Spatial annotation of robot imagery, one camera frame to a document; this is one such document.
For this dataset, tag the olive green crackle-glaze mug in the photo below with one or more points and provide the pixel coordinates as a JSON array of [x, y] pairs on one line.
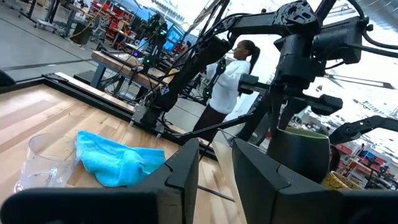
[[339, 182]]

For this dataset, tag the blue-lit monitor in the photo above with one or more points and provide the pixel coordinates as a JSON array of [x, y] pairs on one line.
[[173, 39]]

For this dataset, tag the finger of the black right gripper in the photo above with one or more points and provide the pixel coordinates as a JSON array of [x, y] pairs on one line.
[[323, 104], [252, 84]]

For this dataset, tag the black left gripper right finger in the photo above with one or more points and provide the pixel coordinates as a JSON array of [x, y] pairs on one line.
[[273, 199]]

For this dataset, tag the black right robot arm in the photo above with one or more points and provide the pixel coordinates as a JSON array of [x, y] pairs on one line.
[[192, 65]]

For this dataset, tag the black jointed leader arm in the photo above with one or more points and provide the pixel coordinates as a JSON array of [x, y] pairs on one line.
[[357, 129]]

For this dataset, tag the black aluminium table frame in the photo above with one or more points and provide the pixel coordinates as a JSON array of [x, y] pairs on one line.
[[93, 93]]

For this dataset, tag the turquoise microfibre cloth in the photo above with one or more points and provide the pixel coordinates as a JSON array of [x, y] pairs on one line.
[[115, 161]]

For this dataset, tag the standing person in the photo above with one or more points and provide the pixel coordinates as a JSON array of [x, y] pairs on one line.
[[228, 84]]

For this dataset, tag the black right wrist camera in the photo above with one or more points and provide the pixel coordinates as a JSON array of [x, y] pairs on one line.
[[339, 39]]

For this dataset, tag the black table clamp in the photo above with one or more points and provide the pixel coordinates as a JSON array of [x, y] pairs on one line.
[[6, 79]]

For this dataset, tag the red storage shelving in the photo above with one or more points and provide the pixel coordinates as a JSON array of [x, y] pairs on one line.
[[113, 15]]

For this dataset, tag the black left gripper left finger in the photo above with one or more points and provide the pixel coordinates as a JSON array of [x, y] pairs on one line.
[[155, 205]]

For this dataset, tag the wooden shelf with black legs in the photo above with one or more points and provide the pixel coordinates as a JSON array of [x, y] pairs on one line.
[[228, 168]]

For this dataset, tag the wooden workbench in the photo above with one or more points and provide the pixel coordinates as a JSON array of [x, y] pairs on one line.
[[124, 67]]

